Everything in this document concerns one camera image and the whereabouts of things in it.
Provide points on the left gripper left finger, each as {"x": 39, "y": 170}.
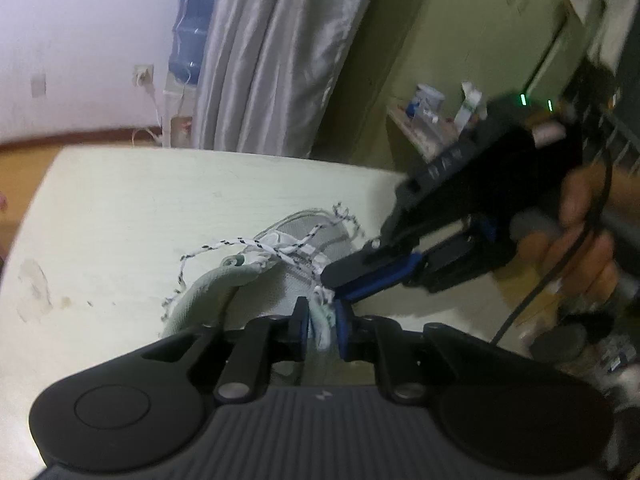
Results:
{"x": 254, "y": 350}

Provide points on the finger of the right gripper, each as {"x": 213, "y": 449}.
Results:
{"x": 369, "y": 258}
{"x": 375, "y": 281}

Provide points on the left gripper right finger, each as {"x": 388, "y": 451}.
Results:
{"x": 395, "y": 353}

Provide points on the white mint sneaker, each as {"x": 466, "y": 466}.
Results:
{"x": 228, "y": 288}

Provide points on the white black speckled shoelace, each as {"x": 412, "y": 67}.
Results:
{"x": 274, "y": 246}

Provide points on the person's right hand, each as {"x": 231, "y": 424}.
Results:
{"x": 592, "y": 272}

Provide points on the cluttered side table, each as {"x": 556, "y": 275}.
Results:
{"x": 428, "y": 134}

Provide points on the black tracker box green light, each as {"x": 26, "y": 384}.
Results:
{"x": 525, "y": 102}

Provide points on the white green tube box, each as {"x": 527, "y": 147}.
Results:
{"x": 473, "y": 107}

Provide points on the white paper cup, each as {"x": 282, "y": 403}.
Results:
{"x": 425, "y": 96}

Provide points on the grey curtain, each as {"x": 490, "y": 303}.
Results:
{"x": 270, "y": 67}

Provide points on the white water dispenser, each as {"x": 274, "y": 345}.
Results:
{"x": 178, "y": 110}

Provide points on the blue water bottle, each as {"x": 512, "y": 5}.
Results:
{"x": 189, "y": 36}

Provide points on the white wall socket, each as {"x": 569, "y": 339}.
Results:
{"x": 143, "y": 75}

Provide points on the white wall switch plate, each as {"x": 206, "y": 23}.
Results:
{"x": 38, "y": 85}

